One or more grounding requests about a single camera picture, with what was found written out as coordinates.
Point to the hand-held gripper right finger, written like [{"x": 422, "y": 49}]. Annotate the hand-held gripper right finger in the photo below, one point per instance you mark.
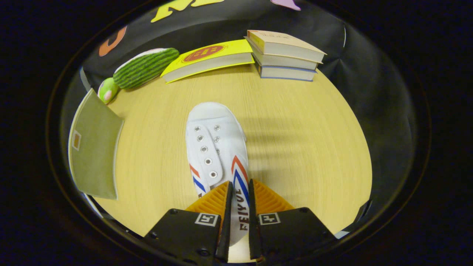
[{"x": 292, "y": 232}]

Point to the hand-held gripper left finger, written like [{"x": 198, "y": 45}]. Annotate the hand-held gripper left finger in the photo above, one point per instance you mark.
[{"x": 184, "y": 236}]

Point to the white canvas shoe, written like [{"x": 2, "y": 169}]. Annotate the white canvas shoe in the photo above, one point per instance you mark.
[{"x": 214, "y": 125}]

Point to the pale green fabric storage box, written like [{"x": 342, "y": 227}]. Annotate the pale green fabric storage box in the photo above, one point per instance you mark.
[{"x": 96, "y": 155}]

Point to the black backdrop cloth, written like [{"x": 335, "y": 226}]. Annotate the black backdrop cloth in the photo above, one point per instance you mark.
[{"x": 369, "y": 111}]

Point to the blue cover book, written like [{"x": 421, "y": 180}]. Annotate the blue cover book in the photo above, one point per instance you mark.
[{"x": 288, "y": 72}]

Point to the green and pink plush toy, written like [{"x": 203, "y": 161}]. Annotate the green and pink plush toy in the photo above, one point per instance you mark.
[{"x": 109, "y": 90}]

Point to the cream paperback book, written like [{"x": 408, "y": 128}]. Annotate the cream paperback book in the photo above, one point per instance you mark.
[{"x": 288, "y": 61}]

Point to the watermelon slice plush toy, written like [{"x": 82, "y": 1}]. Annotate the watermelon slice plush toy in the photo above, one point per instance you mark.
[{"x": 147, "y": 66}]

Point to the yellow book with red circle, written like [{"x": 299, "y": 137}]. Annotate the yellow book with red circle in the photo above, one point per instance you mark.
[{"x": 210, "y": 55}]

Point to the beige cover book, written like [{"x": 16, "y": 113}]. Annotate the beige cover book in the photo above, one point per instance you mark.
[{"x": 284, "y": 42}]

